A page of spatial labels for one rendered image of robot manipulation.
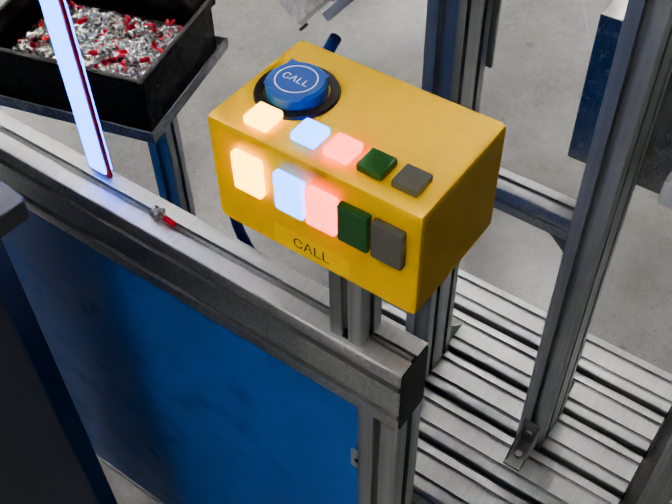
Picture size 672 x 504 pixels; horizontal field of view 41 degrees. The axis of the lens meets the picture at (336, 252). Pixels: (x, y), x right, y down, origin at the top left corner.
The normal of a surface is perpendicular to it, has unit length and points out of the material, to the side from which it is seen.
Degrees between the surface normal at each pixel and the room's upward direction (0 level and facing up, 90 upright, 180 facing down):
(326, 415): 90
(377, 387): 90
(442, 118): 0
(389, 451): 90
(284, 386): 90
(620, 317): 0
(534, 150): 0
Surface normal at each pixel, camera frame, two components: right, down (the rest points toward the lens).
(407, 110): -0.02, -0.66
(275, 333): -0.58, 0.61
